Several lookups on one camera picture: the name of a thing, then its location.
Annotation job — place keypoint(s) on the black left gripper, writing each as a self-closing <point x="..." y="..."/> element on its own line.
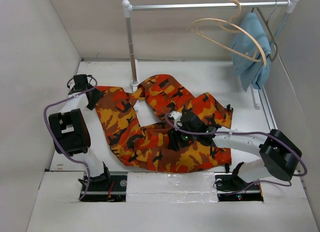
<point x="97" y="95"/>

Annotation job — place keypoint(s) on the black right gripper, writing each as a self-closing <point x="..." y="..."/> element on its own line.
<point x="174" y="138"/>

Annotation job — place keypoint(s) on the orange camouflage trousers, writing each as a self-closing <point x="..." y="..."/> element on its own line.
<point x="137" y="133"/>

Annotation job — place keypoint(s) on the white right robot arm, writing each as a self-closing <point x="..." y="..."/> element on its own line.
<point x="277" y="155"/>

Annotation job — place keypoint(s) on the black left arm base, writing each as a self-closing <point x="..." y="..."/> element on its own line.
<point x="114" y="192"/>

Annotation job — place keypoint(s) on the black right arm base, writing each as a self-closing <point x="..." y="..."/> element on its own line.
<point x="233" y="189"/>

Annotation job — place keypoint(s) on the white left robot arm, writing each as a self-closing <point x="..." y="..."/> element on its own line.
<point x="69" y="132"/>

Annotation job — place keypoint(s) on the beige wooden hanger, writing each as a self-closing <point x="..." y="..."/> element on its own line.
<point x="232" y="39"/>

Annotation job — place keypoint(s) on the grey hanger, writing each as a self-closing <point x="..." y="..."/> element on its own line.
<point x="273" y="42"/>

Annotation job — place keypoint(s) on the silver white clothes rack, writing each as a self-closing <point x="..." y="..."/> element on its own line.
<point x="161" y="32"/>

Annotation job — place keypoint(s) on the light blue hanging cloth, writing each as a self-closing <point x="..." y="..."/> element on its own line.
<point x="251" y="73"/>

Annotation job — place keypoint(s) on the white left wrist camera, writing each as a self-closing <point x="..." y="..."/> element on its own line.
<point x="77" y="86"/>

